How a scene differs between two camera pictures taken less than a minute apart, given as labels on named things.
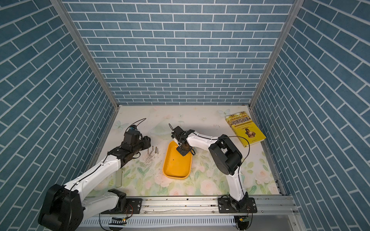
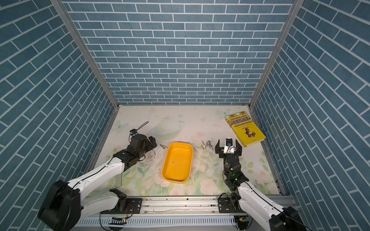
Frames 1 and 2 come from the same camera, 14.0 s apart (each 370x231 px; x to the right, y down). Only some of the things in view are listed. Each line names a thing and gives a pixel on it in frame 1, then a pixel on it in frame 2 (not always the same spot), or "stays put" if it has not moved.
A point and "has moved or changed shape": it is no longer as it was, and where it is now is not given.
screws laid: [156, 150] has moved or changed shape
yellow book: [243, 125] stays put
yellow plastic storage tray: [175, 165] stays put
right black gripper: [181, 151] → [219, 150]
